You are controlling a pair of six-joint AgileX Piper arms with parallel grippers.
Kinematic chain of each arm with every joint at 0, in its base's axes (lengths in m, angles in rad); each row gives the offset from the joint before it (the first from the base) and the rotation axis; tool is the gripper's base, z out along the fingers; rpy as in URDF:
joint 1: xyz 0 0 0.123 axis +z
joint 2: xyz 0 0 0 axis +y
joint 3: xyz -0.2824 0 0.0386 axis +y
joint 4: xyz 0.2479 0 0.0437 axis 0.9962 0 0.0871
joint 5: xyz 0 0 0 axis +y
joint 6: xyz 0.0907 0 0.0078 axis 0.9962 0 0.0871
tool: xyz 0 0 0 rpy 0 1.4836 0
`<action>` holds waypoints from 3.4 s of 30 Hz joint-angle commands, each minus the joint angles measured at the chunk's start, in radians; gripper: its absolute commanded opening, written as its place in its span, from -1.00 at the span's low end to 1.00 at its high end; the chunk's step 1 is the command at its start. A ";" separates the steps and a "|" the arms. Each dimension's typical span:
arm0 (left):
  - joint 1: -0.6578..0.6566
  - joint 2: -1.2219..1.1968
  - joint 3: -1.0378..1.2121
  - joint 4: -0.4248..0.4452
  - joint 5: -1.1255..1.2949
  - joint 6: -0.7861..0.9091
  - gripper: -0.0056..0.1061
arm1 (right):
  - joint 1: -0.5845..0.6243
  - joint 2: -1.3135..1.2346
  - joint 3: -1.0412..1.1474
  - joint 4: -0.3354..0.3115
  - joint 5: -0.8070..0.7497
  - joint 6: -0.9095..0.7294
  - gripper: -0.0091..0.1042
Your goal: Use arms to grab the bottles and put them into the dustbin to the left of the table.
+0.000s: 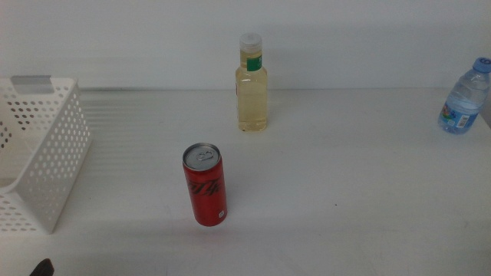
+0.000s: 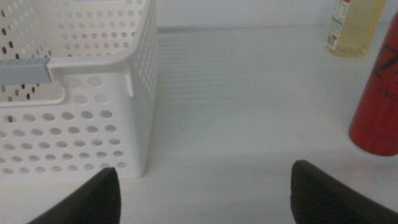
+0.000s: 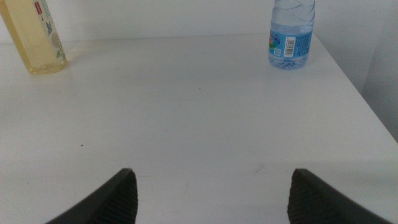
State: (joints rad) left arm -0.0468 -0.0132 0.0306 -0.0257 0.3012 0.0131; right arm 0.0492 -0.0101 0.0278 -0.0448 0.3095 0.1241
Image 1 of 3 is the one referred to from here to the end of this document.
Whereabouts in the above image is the clear water bottle blue cap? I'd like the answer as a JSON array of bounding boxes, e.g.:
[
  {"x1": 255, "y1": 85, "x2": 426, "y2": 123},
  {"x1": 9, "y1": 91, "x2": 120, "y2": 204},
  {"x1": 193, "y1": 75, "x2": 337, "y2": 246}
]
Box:
[{"x1": 437, "y1": 57, "x2": 491, "y2": 135}]

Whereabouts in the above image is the yellow liquid bottle green label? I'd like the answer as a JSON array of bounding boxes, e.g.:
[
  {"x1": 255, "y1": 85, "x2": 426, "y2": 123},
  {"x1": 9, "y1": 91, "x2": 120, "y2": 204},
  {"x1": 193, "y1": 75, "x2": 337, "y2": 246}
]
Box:
[{"x1": 235, "y1": 32, "x2": 269, "y2": 133}]

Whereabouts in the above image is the red soda can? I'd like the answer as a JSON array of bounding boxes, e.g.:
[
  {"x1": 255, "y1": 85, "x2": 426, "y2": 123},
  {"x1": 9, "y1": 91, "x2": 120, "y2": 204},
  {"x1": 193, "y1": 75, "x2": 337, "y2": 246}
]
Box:
[{"x1": 182, "y1": 142, "x2": 228, "y2": 227}]

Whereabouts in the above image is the white perforated plastic basket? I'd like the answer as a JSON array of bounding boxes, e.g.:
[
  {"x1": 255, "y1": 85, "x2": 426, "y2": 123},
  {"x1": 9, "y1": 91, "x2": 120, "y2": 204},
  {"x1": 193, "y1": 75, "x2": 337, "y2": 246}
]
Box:
[{"x1": 0, "y1": 75, "x2": 93, "y2": 235}]

